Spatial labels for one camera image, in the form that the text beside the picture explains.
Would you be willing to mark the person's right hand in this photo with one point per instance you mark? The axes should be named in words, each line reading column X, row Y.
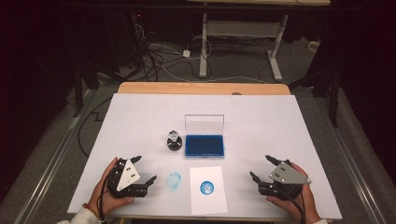
column 295, row 210

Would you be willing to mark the white metal frame desk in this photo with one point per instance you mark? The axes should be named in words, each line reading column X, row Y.
column 204, row 46

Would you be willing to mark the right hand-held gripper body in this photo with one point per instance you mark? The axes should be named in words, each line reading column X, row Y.
column 288, row 175

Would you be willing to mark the person's left hand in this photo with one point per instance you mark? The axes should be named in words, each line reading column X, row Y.
column 107, row 203

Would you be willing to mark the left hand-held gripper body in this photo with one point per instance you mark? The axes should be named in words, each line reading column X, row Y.
column 127, row 177

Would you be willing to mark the blue ink pad clear lid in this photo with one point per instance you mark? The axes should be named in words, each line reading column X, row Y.
column 204, row 146

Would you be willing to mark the metal floor rail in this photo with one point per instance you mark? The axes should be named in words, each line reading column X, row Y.
column 53, row 168
column 355, row 174

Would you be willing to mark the black metal stand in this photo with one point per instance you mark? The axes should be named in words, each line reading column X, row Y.
column 77, row 93
column 334, row 99

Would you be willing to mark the white box on floor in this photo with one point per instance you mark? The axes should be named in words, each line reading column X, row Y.
column 313, row 45

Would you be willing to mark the white power adapter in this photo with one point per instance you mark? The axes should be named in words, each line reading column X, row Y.
column 186, row 53

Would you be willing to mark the wooden table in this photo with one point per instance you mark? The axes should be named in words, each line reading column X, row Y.
column 186, row 88

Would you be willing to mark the large white table mat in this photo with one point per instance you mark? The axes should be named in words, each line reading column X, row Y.
column 130, row 124

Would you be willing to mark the white paper sheet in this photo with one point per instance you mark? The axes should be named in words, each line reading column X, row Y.
column 208, row 202

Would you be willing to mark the round black stamp clear knob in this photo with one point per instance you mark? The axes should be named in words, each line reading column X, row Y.
column 174, row 143

